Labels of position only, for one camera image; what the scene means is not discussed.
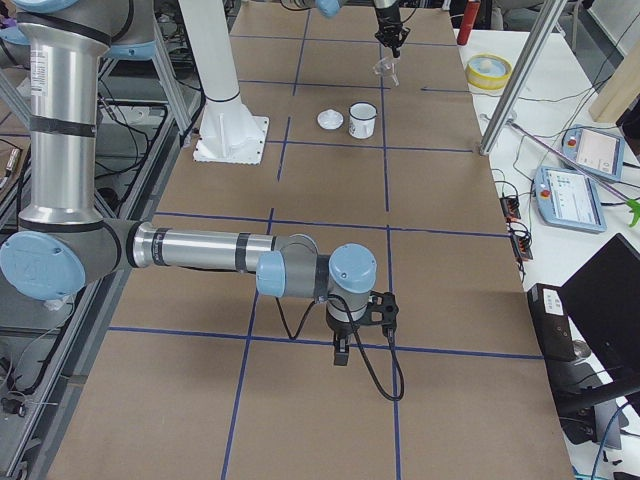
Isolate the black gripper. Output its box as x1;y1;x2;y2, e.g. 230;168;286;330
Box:
375;22;410;58

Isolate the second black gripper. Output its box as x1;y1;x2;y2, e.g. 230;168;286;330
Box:
327;317;358;366

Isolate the clear plastic funnel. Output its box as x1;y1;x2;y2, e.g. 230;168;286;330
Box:
373;56;399;87

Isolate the white mug lid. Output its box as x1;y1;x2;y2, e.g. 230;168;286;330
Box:
316;109;344;131

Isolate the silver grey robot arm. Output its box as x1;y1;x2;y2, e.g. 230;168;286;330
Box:
279;0;412;58

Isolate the white enamel mug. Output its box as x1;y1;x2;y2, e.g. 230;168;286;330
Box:
348;102;377;140

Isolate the red cylinder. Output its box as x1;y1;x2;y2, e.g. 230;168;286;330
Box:
456;0;481;46

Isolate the light blue plate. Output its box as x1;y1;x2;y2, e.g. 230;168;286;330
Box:
469;56;509;77

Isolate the upper orange connector block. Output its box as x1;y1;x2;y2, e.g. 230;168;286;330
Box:
500;196;521;220

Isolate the orange connector block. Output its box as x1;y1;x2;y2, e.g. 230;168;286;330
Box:
500;196;521;220
510;236;533;261

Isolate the lower orange connector block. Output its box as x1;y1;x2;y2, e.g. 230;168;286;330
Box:
510;236;533;261

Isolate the black box device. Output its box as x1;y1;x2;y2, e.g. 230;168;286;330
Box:
527;283;577;362

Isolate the near blue teach pendant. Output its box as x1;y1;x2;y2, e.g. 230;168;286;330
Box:
534;166;607;233

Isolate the blue teach pendant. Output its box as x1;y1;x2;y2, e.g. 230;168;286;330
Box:
534;166;607;233
562;124;625;181

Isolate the far blue teach pendant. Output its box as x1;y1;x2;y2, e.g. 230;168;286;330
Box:
562;124;625;181

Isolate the wooden board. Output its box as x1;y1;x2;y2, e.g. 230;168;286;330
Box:
589;42;640;123

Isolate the black laptop computer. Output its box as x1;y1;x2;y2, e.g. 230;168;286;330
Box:
560;233;639;378

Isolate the aluminium frame post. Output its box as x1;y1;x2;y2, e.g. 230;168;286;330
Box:
479;0;567;156

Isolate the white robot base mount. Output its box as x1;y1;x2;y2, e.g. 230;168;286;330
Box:
179;0;269;165

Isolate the green handled reach grabber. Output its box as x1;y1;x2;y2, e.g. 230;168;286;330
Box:
506;120;640;227

